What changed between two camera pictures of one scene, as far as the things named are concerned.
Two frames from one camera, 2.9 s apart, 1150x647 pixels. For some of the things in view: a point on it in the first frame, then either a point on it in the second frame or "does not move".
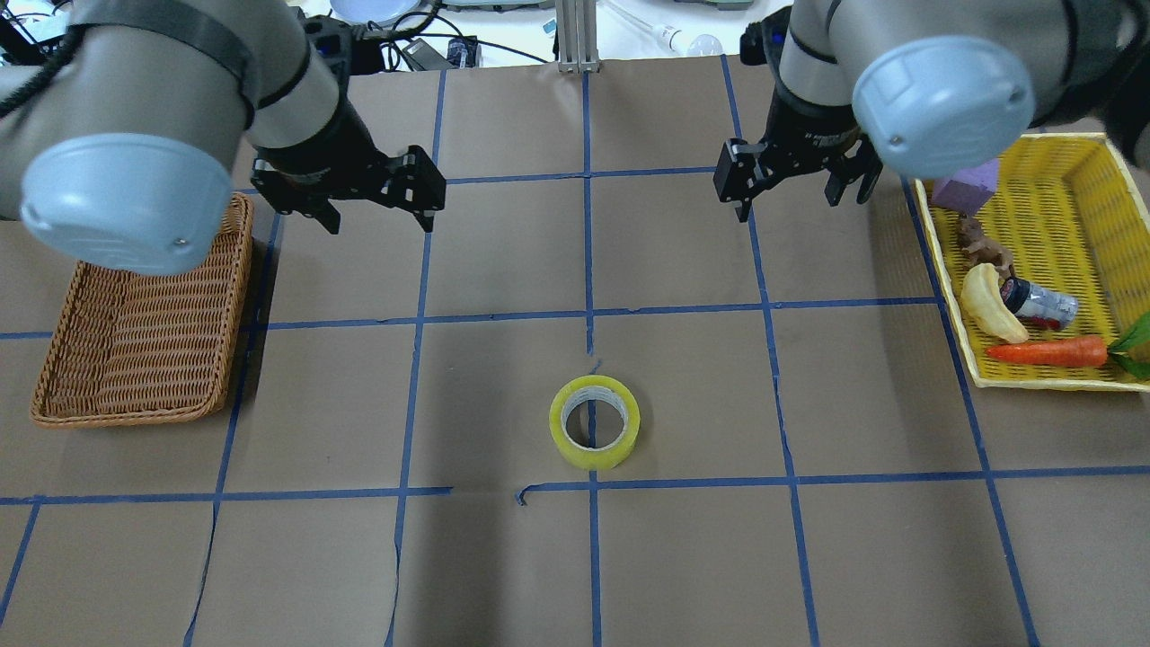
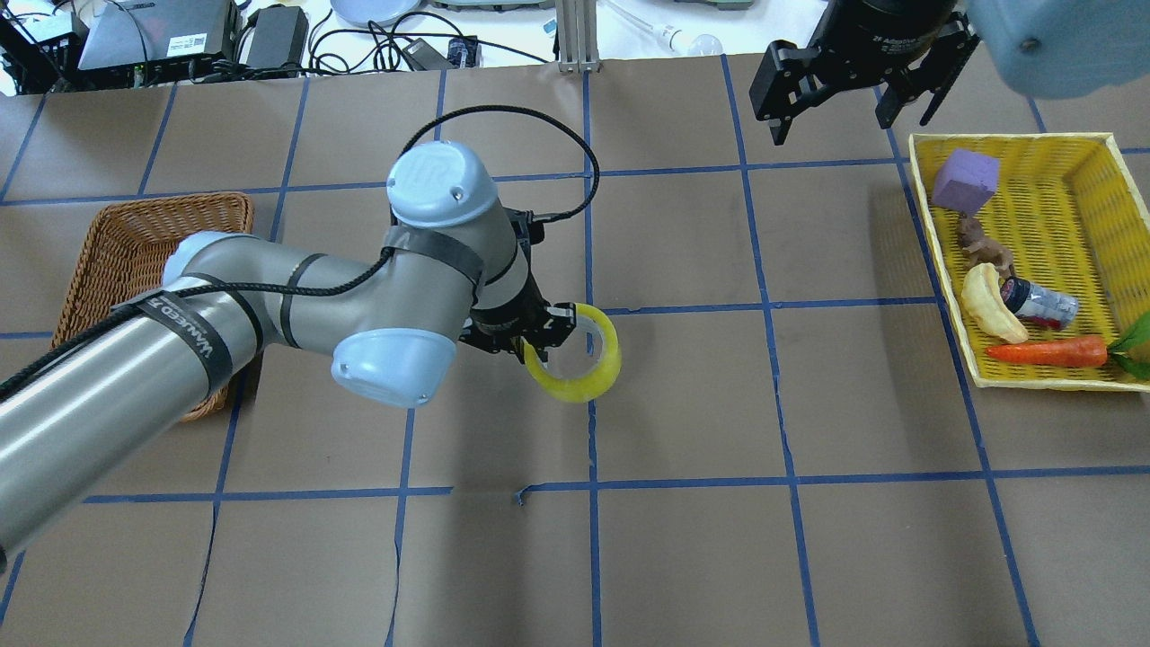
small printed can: [1039, 305] does not move
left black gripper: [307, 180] → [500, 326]
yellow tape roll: [588, 388] → [588, 386]
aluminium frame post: [577, 37] does not move
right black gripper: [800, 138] → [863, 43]
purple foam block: [965, 190] does not move
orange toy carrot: [1081, 350] does not move
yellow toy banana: [986, 305] does not move
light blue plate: [384, 13] does not move
